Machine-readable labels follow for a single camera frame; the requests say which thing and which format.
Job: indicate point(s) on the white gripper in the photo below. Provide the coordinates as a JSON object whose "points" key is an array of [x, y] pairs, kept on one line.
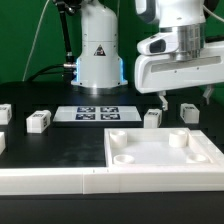
{"points": [[163, 72]]}

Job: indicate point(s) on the white marker tag sheet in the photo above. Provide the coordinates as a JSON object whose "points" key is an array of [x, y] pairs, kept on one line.
{"points": [[96, 114]]}

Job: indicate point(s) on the white square table top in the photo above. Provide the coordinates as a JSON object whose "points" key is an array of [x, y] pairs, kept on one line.
{"points": [[150, 147]]}

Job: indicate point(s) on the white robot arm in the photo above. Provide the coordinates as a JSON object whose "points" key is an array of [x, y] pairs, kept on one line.
{"points": [[176, 57]]}

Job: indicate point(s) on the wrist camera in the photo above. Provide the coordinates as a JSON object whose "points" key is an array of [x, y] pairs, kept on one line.
{"points": [[160, 43]]}

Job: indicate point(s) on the white fence obstacle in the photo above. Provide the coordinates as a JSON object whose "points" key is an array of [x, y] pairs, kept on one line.
{"points": [[117, 179]]}

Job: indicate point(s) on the white block left edge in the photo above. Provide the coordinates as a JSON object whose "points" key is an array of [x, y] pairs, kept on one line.
{"points": [[2, 142]]}

